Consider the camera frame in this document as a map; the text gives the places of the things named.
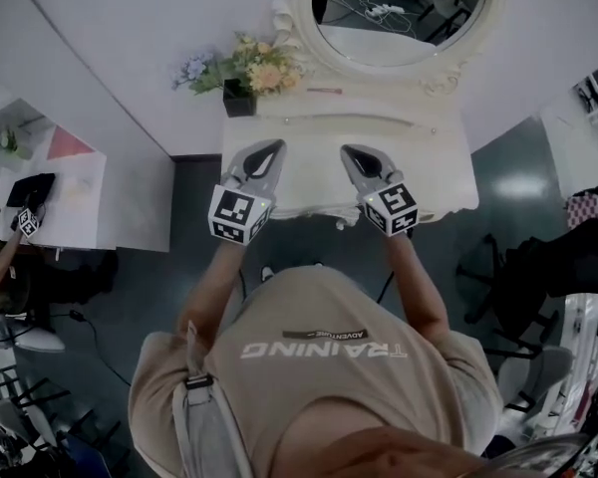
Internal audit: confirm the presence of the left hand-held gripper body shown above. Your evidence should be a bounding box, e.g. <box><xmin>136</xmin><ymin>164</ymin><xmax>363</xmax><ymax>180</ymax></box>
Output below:
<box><xmin>208</xmin><ymin>171</ymin><xmax>278</xmax><ymax>246</ymax></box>

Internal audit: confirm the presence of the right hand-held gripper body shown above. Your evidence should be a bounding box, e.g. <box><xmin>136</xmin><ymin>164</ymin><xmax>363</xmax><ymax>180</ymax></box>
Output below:
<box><xmin>356</xmin><ymin>169</ymin><xmax>420</xmax><ymax>238</ymax></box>

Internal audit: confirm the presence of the person's right forearm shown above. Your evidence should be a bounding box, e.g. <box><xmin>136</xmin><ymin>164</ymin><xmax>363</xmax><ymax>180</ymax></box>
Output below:
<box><xmin>386</xmin><ymin>234</ymin><xmax>453</xmax><ymax>342</ymax></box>

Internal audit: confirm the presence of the person's left forearm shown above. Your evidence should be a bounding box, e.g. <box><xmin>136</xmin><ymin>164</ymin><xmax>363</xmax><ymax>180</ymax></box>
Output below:
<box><xmin>177</xmin><ymin>240</ymin><xmax>251</xmax><ymax>339</ymax></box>

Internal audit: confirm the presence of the cream vanity dressing table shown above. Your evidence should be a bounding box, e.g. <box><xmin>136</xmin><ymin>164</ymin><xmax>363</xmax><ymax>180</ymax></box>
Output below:
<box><xmin>220</xmin><ymin>87</ymin><xmax>480</xmax><ymax>232</ymax></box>

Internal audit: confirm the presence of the flower bouquet in black pot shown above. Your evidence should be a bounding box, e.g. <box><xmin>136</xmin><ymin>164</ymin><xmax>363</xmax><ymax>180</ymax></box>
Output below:
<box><xmin>171</xmin><ymin>32</ymin><xmax>306</xmax><ymax>119</ymax></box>

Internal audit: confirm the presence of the white desk with cubby shelf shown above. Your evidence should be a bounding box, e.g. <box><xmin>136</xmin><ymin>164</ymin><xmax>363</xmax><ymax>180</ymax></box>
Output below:
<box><xmin>0</xmin><ymin>97</ymin><xmax>176</xmax><ymax>254</ymax></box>

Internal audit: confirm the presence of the oval cream-framed mirror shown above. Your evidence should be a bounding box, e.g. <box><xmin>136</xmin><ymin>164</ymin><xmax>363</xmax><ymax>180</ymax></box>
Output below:
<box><xmin>271</xmin><ymin>0</ymin><xmax>510</xmax><ymax>97</ymax></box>

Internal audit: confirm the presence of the black office chair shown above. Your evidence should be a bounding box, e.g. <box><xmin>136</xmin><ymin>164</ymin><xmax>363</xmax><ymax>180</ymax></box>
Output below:
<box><xmin>455</xmin><ymin>175</ymin><xmax>598</xmax><ymax>359</ymax></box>

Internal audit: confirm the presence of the pink panel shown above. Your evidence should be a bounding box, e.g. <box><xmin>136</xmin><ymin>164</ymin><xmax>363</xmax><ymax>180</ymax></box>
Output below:
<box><xmin>47</xmin><ymin>123</ymin><xmax>100</xmax><ymax>161</ymax></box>

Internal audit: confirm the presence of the person's beige printed t-shirt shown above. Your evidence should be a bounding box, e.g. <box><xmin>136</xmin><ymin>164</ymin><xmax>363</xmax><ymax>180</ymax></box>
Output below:
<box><xmin>128</xmin><ymin>265</ymin><xmax>504</xmax><ymax>478</ymax></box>

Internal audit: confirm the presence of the checkered cloth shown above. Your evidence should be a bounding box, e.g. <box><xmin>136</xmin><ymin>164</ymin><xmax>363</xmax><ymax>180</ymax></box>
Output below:
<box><xmin>564</xmin><ymin>190</ymin><xmax>598</xmax><ymax>232</ymax></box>

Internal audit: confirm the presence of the black tablet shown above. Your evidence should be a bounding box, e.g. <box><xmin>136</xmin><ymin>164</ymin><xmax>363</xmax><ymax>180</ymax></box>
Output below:
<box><xmin>6</xmin><ymin>172</ymin><xmax>58</xmax><ymax>209</ymax></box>

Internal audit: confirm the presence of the grey office chair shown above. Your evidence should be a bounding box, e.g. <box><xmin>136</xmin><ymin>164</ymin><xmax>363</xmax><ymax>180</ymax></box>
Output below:
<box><xmin>496</xmin><ymin>345</ymin><xmax>575</xmax><ymax>413</ymax></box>

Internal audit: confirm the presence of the small potted plant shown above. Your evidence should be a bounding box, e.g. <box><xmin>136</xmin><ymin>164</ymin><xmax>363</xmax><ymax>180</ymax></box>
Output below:
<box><xmin>0</xmin><ymin>126</ymin><xmax>22</xmax><ymax>159</ymax></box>

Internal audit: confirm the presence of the white office chair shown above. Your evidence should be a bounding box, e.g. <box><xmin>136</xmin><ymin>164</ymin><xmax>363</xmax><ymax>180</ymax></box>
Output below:
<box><xmin>0</xmin><ymin>310</ymin><xmax>67</xmax><ymax>354</ymax></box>

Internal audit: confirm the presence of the black floor cable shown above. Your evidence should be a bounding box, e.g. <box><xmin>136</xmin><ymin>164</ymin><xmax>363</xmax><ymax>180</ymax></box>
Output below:
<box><xmin>68</xmin><ymin>308</ymin><xmax>132</xmax><ymax>386</ymax></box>

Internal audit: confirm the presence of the grey shoulder strap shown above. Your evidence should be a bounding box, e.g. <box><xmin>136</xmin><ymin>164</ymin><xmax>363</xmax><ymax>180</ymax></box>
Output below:
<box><xmin>181</xmin><ymin>320</ymin><xmax>260</xmax><ymax>478</ymax></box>

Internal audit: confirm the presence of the head-worn camera mount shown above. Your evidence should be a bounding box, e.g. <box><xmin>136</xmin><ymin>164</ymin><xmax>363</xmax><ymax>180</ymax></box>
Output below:
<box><xmin>466</xmin><ymin>429</ymin><xmax>598</xmax><ymax>478</ymax></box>

